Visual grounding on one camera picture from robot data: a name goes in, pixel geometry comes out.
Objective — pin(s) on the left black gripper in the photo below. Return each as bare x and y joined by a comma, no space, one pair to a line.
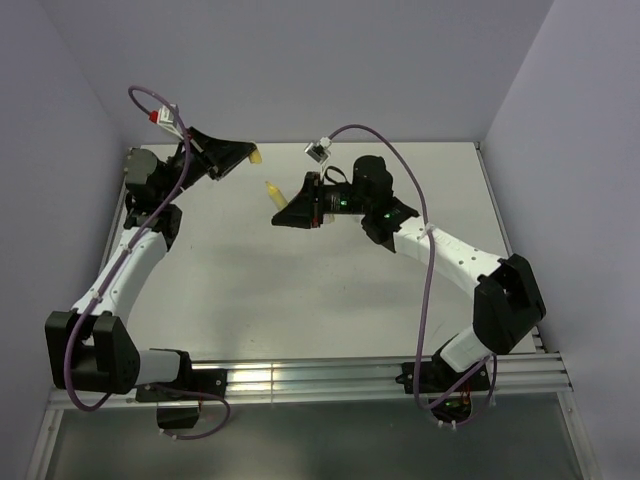
219,156

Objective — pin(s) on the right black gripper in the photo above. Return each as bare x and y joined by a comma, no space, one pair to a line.
304,211

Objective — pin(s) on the yellow highlighter pen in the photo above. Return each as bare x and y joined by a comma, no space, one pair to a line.
280,203

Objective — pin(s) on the yellow highlighter cap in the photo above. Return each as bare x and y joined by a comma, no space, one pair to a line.
255,158

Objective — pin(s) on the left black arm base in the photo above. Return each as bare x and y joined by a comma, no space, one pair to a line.
180,404

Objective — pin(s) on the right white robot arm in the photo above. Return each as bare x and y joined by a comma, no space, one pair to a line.
506,299

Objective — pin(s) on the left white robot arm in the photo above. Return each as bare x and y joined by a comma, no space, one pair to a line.
89,346

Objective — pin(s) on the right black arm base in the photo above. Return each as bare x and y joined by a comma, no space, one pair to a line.
461,395

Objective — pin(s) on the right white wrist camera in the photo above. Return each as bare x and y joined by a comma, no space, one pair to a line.
319,151

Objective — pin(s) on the aluminium front rail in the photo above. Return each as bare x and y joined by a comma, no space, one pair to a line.
368,379

